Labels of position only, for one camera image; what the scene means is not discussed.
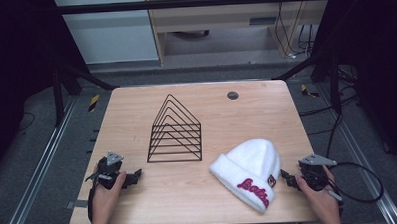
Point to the person's right hand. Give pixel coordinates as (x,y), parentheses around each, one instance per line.
(323,201)

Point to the black metal stand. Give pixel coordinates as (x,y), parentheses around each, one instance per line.
(334,84)
(58,97)

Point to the yellow black striped tape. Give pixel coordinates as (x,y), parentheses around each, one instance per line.
(307,91)
(93,103)

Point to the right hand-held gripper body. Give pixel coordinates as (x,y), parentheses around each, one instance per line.
(313,174)

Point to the grey metal table bracket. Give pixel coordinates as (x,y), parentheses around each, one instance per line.
(76,204)

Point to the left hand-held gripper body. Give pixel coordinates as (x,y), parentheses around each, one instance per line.
(106,172)

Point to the aluminium floor rail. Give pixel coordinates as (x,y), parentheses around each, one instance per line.
(38,164)
(365,159)

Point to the white cabinet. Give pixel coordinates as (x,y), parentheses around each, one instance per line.
(110,35)

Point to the black horizontal bar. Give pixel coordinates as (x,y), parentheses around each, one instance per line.
(182,4)

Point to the white knitted beanie hat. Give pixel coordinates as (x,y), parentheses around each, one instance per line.
(248,167)

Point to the black curtain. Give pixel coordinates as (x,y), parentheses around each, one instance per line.
(14,65)
(378,52)

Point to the person's left hand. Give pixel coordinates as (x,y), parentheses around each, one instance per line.
(103,203)

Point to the light wooden desk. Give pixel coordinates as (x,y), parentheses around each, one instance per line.
(216,16)

